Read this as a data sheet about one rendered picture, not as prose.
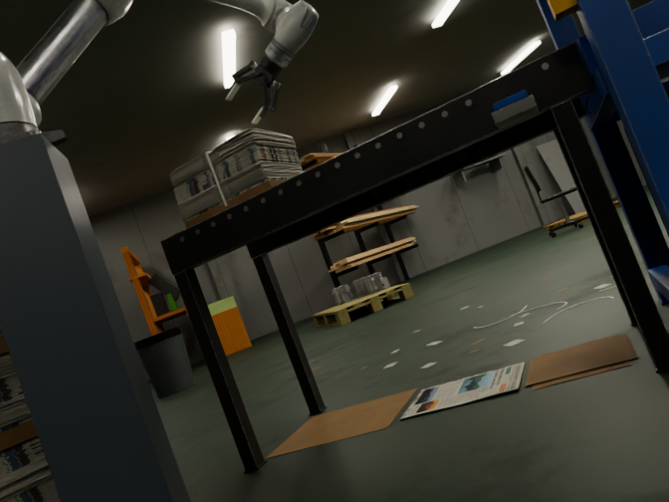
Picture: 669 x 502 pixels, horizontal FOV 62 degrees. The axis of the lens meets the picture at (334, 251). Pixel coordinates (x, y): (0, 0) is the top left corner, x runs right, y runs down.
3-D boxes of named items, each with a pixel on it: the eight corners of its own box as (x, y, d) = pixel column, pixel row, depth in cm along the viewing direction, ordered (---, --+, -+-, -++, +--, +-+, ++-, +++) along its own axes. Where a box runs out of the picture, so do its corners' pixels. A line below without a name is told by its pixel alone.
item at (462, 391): (400, 421, 170) (399, 417, 170) (422, 390, 196) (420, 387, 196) (519, 391, 156) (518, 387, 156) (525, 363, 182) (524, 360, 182)
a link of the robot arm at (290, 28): (300, 59, 186) (292, 48, 196) (328, 19, 181) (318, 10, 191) (274, 41, 180) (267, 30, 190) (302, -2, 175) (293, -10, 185)
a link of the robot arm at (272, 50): (287, 51, 182) (277, 66, 184) (299, 57, 190) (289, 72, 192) (268, 34, 184) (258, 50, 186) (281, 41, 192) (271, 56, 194)
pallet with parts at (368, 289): (416, 296, 608) (403, 263, 610) (335, 328, 586) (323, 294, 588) (382, 300, 740) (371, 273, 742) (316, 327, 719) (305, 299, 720)
